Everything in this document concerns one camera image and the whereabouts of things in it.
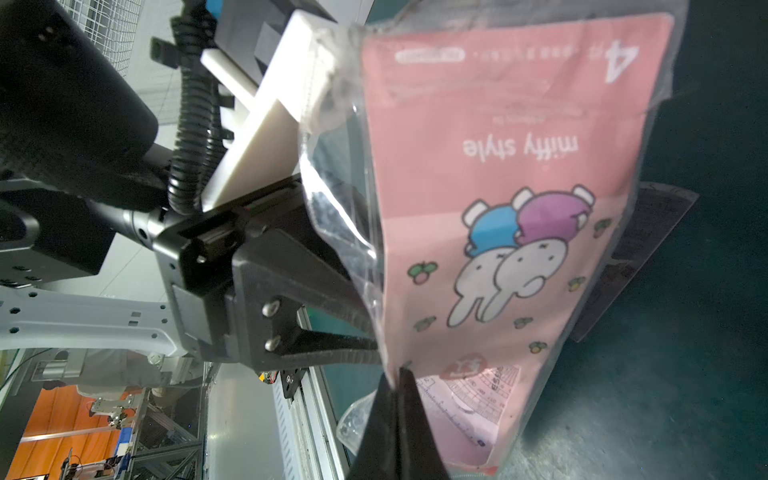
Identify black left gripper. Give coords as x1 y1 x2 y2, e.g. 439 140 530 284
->
122 176 381 371

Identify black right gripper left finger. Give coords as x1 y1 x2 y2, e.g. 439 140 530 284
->
346 376 399 480

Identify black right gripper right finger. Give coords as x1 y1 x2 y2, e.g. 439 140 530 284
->
397 368 450 480

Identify pink package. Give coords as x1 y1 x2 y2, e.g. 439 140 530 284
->
300 1 688 476

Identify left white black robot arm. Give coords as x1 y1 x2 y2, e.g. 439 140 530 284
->
1 1 380 371

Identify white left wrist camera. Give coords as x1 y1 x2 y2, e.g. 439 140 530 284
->
199 0 367 212

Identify left black corrugated cable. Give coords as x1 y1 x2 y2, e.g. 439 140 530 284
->
149 0 235 216

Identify white wire basket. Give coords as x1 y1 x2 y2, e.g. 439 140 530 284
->
58 0 144 76

